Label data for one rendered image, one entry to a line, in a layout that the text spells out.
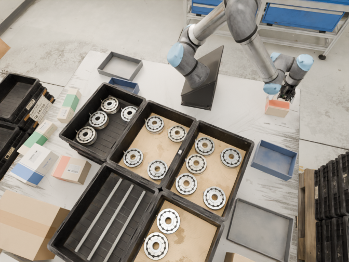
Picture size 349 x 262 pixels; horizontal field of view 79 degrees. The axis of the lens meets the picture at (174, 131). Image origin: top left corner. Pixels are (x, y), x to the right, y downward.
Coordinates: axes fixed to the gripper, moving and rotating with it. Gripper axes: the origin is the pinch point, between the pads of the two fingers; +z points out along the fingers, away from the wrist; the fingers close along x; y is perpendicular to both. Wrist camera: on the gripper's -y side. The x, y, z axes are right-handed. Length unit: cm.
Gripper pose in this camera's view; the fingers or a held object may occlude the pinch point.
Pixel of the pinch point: (278, 100)
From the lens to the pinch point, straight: 149.2
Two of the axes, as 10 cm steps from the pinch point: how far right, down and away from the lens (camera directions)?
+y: -2.8, 8.5, -4.4
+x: 9.6, 2.3, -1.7
